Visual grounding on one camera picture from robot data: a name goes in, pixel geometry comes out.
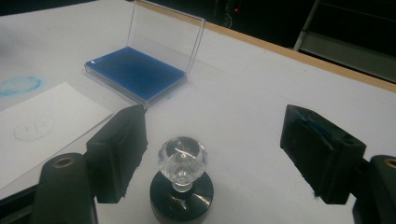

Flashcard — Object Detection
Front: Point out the blue ink pad clear box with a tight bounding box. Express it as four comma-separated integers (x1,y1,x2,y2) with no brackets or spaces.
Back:
83,0,206,108

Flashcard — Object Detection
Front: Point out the grey metal frame desk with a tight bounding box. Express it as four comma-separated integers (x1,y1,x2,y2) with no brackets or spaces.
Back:
292,0,396,84

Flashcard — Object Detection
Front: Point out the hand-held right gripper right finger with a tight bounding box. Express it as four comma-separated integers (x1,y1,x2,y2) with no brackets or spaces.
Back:
279,104,367,205

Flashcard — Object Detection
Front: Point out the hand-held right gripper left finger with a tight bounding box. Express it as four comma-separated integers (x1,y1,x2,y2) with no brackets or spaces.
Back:
85,104,149,205

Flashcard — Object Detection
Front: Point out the black stamp with crystal knob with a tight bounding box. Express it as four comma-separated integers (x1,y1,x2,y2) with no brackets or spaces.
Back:
148,135,215,224

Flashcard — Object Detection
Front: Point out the small white paper sheet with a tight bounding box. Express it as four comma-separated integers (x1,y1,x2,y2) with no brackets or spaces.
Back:
0,81,114,190

